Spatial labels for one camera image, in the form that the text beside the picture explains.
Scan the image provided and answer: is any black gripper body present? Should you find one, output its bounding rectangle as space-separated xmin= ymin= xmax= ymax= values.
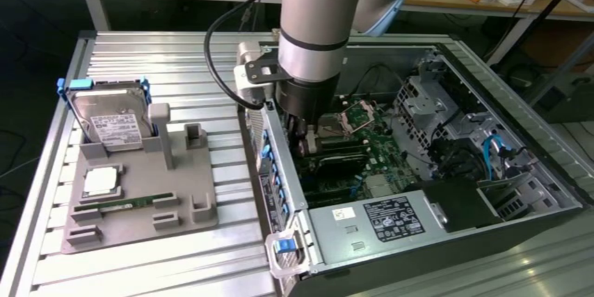
xmin=276 ymin=77 xmax=340 ymax=128

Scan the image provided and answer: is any graphics card with black cooler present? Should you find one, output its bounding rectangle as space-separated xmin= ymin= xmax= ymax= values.
xmin=296 ymin=150 xmax=370 ymax=182

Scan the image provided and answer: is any CPU socket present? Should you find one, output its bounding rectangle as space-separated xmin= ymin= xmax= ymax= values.
xmin=319 ymin=114 xmax=354 ymax=142

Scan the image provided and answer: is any black installed RAM stick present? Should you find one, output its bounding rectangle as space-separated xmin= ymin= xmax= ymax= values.
xmin=319 ymin=143 xmax=367 ymax=156

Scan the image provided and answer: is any metal socket cover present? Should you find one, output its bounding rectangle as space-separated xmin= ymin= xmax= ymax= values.
xmin=340 ymin=100 xmax=386 ymax=133

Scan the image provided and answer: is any green motherboard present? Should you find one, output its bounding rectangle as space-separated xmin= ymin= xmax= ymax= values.
xmin=278 ymin=97 xmax=425 ymax=208

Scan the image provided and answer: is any silver chipset heat sink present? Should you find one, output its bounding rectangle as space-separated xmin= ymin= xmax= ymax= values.
xmin=366 ymin=175 xmax=401 ymax=197

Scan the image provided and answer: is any metal disk bay cage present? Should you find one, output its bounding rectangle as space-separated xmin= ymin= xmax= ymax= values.
xmin=393 ymin=73 xmax=467 ymax=145

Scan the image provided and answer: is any grey power supply unit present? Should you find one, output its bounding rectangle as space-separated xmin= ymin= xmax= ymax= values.
xmin=307 ymin=191 xmax=454 ymax=265

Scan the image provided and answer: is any grey parts rack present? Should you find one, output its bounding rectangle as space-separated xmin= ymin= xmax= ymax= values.
xmin=59 ymin=102 xmax=220 ymax=255

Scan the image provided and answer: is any black air shroud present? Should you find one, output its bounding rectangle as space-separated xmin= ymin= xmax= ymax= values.
xmin=425 ymin=180 xmax=507 ymax=234

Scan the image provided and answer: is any green RAM stick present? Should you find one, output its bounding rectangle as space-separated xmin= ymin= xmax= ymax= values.
xmin=73 ymin=194 xmax=175 ymax=213

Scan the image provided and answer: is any silver hard disk drive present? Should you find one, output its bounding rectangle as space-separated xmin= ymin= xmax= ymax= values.
xmin=68 ymin=90 xmax=152 ymax=154

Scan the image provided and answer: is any black open PC case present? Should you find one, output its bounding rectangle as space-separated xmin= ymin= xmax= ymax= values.
xmin=236 ymin=41 xmax=594 ymax=297

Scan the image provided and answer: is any silver CPU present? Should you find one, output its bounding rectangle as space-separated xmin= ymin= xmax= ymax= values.
xmin=81 ymin=168 xmax=123 ymax=197

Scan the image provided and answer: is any blue disk caddy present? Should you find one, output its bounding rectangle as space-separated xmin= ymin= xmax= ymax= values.
xmin=55 ymin=76 xmax=155 ymax=138

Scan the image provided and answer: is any dark floor cabinet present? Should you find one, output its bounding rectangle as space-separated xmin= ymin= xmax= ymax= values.
xmin=529 ymin=72 xmax=594 ymax=125

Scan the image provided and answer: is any black stand pole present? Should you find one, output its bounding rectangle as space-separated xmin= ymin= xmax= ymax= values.
xmin=522 ymin=0 xmax=582 ymax=103

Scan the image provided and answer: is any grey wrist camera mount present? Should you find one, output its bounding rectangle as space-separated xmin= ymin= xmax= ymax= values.
xmin=234 ymin=51 xmax=287 ymax=111

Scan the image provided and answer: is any black case wire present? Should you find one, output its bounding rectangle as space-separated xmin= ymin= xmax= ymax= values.
xmin=359 ymin=63 xmax=406 ymax=100

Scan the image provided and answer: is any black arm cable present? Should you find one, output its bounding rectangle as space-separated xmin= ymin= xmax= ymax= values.
xmin=203 ymin=0 xmax=284 ymax=111

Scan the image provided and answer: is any black disk wire bundle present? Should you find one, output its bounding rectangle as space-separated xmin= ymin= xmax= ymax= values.
xmin=429 ymin=140 xmax=489 ymax=184

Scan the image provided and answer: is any blue disk wire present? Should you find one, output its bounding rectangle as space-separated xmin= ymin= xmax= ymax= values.
xmin=482 ymin=132 xmax=510 ymax=180

